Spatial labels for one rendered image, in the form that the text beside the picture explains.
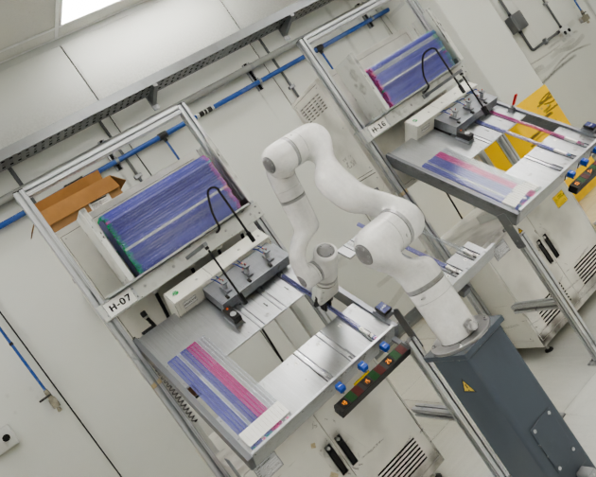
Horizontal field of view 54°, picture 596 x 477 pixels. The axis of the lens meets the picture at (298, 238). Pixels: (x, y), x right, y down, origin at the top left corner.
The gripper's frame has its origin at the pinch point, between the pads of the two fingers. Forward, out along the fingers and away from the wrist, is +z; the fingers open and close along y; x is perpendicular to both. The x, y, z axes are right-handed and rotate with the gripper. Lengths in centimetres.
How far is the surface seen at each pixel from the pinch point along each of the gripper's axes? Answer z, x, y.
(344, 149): 18, -71, -85
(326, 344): -1.1, 13.0, 12.6
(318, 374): -2.4, 19.6, 23.3
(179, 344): 6, -29, 49
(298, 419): -2.5, 26.7, 39.3
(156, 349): 7, -34, 56
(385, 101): -12, -57, -97
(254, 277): -0.2, -28.7, 10.8
